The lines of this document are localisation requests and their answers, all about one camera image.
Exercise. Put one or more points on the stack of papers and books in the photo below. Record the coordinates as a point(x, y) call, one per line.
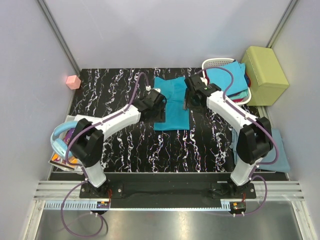
point(62, 163)

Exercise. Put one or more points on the teal t shirt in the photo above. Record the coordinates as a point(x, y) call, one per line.
point(176, 118)

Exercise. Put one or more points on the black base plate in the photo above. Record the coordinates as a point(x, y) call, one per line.
point(212, 185)

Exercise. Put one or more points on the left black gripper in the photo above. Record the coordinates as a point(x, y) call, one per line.
point(158, 110)

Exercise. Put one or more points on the aluminium rail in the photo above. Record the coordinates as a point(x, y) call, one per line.
point(275, 190)

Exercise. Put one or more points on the folded grey-blue t shirt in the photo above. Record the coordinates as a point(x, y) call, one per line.
point(281, 165)

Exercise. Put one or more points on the pink cube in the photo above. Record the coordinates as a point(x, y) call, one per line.
point(73, 82)

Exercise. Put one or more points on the white perforated laundry basket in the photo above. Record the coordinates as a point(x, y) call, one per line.
point(218, 63)

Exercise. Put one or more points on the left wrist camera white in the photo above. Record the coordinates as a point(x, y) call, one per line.
point(149, 88)

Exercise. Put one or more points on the light blue headphones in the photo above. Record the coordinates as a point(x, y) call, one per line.
point(57, 144)

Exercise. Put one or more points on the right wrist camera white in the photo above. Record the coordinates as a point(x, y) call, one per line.
point(204, 80)

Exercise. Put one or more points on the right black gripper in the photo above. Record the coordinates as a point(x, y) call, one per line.
point(186, 103)

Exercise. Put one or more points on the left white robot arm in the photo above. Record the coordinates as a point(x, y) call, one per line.
point(90, 133)

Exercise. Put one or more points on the red shirt in basket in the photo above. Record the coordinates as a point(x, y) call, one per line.
point(245, 95)

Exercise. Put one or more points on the green storage box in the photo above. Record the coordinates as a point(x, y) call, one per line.
point(267, 79)

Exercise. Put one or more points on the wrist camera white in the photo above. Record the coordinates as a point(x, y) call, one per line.
point(204, 80)
point(149, 88)

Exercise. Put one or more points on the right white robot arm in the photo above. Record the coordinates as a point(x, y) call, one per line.
point(254, 135)

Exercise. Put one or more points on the light blue shirt in basket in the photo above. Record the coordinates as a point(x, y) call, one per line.
point(223, 79)

